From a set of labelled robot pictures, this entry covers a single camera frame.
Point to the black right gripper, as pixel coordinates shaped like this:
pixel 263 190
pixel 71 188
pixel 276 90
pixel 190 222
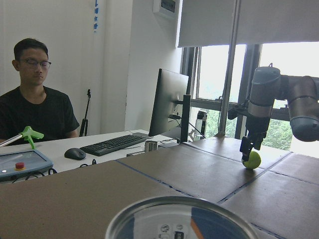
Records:
pixel 257 131

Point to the yellow tennis ball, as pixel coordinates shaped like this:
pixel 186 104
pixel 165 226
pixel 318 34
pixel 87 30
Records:
pixel 254 161

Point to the clear Wilson tennis ball can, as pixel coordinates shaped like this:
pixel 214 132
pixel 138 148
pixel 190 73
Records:
pixel 177 217

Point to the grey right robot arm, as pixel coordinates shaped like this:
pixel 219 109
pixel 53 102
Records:
pixel 269 85

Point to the dark water bottle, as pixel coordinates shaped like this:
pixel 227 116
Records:
pixel 200 125

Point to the black computer monitor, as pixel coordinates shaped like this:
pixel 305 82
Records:
pixel 171 104

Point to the steel cup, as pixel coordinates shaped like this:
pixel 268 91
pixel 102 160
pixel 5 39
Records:
pixel 151 145

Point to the black keyboard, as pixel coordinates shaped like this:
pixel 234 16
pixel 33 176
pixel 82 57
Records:
pixel 114 144

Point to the black tripod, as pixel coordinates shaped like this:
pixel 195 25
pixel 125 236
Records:
pixel 84 123

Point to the black computer mouse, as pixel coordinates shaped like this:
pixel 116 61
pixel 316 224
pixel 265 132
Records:
pixel 75 153

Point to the man in black shirt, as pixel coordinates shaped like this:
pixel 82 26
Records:
pixel 44 109

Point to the blue teach pendant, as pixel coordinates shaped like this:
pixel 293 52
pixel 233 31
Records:
pixel 20 164

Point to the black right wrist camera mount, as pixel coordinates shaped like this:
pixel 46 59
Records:
pixel 237 110

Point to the white electrical wall box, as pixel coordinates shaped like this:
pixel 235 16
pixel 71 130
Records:
pixel 165 8

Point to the green handled grabber tool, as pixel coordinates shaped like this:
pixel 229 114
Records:
pixel 28 134

